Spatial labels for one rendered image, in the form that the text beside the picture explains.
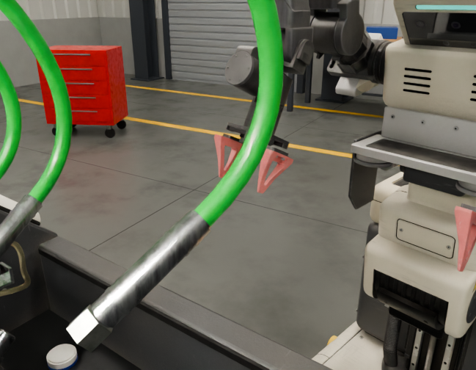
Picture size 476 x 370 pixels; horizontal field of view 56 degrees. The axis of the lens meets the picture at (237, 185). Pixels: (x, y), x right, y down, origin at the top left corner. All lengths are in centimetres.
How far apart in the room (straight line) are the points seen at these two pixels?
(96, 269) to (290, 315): 150
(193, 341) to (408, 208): 60
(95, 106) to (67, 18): 429
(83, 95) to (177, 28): 361
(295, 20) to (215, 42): 676
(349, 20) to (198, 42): 690
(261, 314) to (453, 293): 122
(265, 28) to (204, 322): 37
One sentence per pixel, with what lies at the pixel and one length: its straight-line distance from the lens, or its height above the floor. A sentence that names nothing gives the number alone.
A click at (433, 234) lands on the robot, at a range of 98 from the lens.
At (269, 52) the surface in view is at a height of 127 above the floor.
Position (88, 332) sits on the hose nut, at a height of 113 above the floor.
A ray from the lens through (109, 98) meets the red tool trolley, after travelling 457.
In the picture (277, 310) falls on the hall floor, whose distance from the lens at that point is 209.
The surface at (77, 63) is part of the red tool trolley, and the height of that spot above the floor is 74.
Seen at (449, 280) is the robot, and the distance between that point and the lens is 97.
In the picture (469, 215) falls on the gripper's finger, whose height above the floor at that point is 106.
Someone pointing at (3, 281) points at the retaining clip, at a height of 111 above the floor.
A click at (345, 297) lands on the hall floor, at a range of 222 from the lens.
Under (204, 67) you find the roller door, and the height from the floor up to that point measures 24.
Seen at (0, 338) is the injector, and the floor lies 107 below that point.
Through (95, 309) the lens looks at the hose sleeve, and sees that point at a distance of 27.
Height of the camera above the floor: 129
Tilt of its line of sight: 23 degrees down
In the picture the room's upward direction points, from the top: straight up
